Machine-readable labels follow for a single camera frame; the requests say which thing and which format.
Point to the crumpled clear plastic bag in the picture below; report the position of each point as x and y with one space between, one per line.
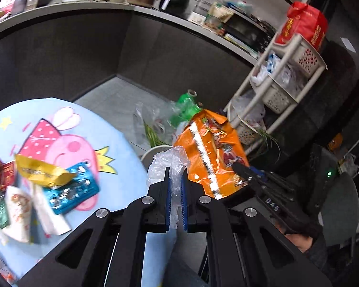
291 77

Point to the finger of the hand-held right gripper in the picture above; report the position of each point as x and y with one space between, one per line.
276 182
242 171

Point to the yellow snack wrapper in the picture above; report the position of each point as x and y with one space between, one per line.
39 170

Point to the blue foil packet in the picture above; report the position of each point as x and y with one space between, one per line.
77 188

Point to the black microwave oven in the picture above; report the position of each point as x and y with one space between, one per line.
245 31

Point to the pale plastic bags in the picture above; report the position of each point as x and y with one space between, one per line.
240 6

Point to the white trash bin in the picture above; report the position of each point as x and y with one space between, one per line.
155 151

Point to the person's right hand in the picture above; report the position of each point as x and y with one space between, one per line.
299 242

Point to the red white printed packet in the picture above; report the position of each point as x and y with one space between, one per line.
0 263

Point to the white orange printed snack bag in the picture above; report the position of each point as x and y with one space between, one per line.
16 209

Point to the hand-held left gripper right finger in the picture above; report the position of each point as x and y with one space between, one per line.
184 203

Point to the clear plastic wrap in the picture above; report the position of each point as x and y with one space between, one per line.
170 161

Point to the white sticker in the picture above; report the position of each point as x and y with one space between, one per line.
348 44

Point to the green vegetable leaves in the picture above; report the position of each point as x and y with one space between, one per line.
152 136

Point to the translucent white plastic bag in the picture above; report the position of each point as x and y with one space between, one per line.
246 107

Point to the white small kitchen appliance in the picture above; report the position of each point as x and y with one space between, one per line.
197 16

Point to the white blue plastic bag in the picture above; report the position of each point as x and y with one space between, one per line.
266 68

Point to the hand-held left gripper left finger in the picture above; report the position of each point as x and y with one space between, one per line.
167 203

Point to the person's right forearm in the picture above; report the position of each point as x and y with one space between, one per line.
318 257

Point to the blue cartoon printed tablecloth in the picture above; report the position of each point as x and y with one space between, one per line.
77 110

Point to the green beige food bag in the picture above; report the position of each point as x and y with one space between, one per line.
220 12

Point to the dark kitchen counter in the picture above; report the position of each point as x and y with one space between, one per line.
77 50

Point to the green plastic bottle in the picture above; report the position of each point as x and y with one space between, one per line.
185 104

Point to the white paper tissue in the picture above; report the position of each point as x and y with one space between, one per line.
51 218

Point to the white plastic storage rack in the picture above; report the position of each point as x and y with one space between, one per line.
287 47

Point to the green spring onion bunch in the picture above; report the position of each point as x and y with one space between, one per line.
267 136

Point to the red printed bag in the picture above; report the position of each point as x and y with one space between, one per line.
302 24

